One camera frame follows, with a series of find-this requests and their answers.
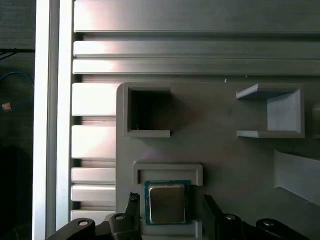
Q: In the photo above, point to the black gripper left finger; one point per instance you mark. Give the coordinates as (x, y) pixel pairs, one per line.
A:
(133, 207)

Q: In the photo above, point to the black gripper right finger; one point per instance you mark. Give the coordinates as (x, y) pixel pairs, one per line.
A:
(232, 225)

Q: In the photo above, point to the silver green CPU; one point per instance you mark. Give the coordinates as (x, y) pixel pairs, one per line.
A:
(167, 202)

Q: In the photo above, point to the grey parts rack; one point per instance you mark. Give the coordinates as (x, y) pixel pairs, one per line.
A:
(212, 150)

